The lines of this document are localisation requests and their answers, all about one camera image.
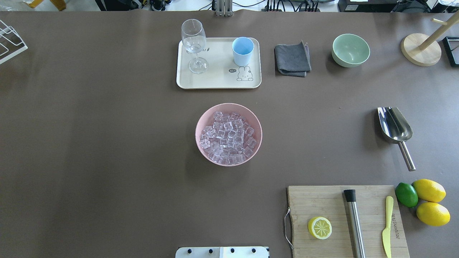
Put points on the stainless steel ice scoop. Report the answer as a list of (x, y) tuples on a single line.
[(396, 130)]

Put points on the pile of clear ice cubes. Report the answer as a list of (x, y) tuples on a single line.
[(228, 140)]

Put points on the light blue plastic cup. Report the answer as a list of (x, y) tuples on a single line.
[(242, 48)]

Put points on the pink bowl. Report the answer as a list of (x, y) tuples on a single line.
[(251, 118)]

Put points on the cream rabbit serving tray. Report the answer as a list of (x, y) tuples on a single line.
[(222, 72)]

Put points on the folded grey cloth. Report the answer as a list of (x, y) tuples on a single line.
[(293, 60)]

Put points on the clear wine glass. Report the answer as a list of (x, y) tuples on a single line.
[(194, 41)]

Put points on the bamboo cutting board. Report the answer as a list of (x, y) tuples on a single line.
[(306, 202)]

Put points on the halved lemon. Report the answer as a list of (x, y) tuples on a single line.
[(320, 227)]

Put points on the mint green bowl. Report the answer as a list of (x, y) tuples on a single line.
[(349, 50)]

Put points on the steel muddler black tip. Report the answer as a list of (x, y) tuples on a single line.
[(351, 201)]

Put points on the green lime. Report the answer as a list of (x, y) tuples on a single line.
[(406, 195)]

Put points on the yellow plastic knife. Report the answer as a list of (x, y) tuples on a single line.
[(386, 233)]

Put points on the wooden mug tree stand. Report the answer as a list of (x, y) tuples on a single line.
[(424, 50)]

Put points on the upper yellow lemon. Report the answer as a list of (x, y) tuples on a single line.
[(429, 190)]

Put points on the yellow lemon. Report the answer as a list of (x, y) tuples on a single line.
[(433, 214), (429, 190)]

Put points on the lower yellow lemon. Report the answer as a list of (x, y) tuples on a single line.
[(433, 214)]

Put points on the black glass holder tray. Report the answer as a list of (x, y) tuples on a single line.
[(450, 45)]

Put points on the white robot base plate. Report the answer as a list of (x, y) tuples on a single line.
[(223, 252)]

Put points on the white wire cup rack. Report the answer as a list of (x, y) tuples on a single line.
[(11, 43)]

